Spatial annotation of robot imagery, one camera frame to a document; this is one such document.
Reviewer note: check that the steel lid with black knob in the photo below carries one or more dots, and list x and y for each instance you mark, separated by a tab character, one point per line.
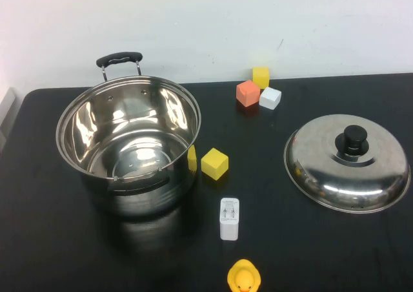
319	162

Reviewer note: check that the stainless steel pot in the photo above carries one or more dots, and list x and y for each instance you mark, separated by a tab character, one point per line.
135	195

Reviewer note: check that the yellow foam cube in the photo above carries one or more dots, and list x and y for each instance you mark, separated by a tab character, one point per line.
213	164
260	77

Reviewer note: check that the orange foam cube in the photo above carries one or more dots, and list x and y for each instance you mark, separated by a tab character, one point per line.
246	93

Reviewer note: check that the white foam cube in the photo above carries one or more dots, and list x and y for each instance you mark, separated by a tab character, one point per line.
269	98

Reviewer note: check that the white plug charger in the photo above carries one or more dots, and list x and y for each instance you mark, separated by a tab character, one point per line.
229	227

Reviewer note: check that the yellow rubber duck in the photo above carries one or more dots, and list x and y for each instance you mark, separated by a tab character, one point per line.
243	277

